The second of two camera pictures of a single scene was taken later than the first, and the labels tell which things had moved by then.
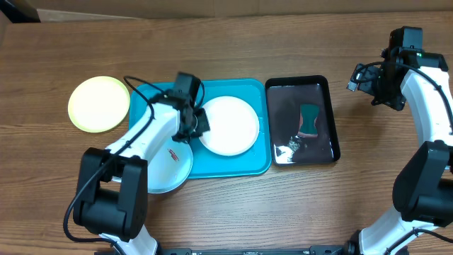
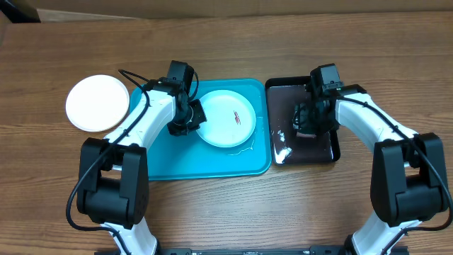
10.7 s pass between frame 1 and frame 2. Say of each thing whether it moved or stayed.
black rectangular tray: stayed
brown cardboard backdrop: stayed
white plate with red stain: moved
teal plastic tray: stayed
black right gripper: moved
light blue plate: moved
